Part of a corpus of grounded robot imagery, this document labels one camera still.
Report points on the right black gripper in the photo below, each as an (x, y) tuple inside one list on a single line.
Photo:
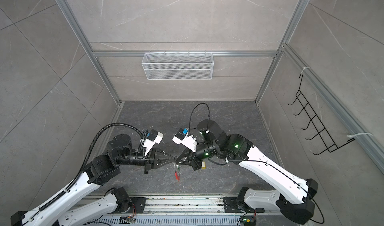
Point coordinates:
[(193, 160)]

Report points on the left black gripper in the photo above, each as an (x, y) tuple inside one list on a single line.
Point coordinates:
[(152, 161)]

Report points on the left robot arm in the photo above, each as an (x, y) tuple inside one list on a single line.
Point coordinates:
[(58, 211)]

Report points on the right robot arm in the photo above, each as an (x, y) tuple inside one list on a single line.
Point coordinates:
[(292, 196)]

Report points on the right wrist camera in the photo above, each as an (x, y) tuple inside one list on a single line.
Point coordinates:
[(183, 137)]

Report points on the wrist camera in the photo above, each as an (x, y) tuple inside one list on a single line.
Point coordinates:
[(152, 138), (183, 137)]

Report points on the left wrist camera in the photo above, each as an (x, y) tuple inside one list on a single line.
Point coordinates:
[(152, 138)]

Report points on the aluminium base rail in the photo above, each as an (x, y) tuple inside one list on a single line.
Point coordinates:
[(169, 211)]

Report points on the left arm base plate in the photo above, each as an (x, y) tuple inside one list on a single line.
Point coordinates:
[(137, 204)]

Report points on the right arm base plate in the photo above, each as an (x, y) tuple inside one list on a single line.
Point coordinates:
[(231, 205)]

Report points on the white wire mesh basket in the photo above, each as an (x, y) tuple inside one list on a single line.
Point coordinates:
[(178, 66)]

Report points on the black wire hook rack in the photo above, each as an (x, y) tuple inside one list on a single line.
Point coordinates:
[(315, 121)]

